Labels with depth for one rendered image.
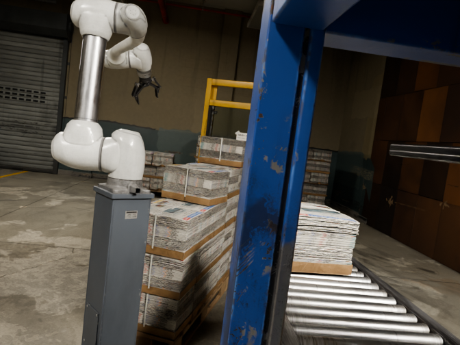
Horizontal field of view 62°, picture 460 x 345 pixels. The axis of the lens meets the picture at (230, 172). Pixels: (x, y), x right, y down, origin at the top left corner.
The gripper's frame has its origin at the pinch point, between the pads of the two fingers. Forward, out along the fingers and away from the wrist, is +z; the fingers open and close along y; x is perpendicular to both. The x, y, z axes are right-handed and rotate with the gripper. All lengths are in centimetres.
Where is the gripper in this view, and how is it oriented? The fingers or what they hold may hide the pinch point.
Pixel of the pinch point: (147, 98)
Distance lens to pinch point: 267.3
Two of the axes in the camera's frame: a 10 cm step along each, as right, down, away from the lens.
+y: 8.4, -3.9, 3.8
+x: -5.3, -7.1, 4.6
